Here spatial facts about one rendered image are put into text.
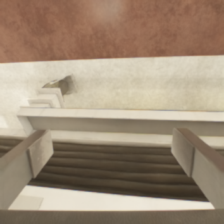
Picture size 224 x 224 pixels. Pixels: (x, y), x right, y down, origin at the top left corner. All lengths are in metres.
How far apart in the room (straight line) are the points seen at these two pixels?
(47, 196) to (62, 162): 0.43
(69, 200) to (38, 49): 0.91
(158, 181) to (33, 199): 0.45
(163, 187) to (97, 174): 0.23
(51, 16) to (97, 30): 0.24
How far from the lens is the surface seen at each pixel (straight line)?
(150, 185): 0.59
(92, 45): 0.92
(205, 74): 1.03
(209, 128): 0.74
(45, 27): 0.99
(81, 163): 0.65
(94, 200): 0.23
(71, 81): 0.99
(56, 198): 0.25
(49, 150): 0.17
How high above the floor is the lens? 0.86
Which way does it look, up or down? 51 degrees down
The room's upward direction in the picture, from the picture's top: 169 degrees counter-clockwise
